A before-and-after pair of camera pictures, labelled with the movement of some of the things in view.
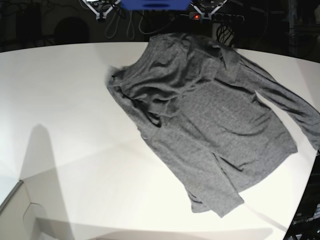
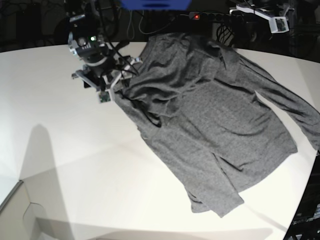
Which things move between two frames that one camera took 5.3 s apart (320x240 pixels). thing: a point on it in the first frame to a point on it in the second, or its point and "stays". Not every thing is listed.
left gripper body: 101,7 to 104,78
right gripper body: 206,7 to 279,16
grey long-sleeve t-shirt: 197,100 stays
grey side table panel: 20,219 stays
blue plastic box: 155,5 stays
